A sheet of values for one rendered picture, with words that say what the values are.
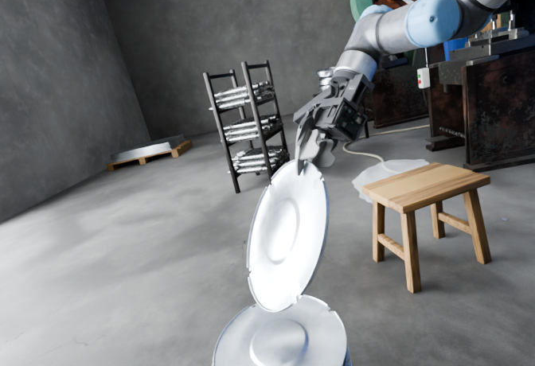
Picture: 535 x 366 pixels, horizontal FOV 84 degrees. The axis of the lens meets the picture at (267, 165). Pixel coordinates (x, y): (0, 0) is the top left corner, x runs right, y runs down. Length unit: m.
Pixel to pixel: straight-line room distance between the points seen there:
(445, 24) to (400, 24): 0.07
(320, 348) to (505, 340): 0.56
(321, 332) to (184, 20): 6.92
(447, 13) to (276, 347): 0.69
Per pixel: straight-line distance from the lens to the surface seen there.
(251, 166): 2.36
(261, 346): 0.75
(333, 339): 0.74
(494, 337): 1.11
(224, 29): 7.05
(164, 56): 7.35
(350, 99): 0.56
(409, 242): 1.11
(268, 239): 0.63
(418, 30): 0.58
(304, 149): 0.57
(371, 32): 0.63
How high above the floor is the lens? 0.78
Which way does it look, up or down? 15 degrees down
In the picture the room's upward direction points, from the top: 13 degrees counter-clockwise
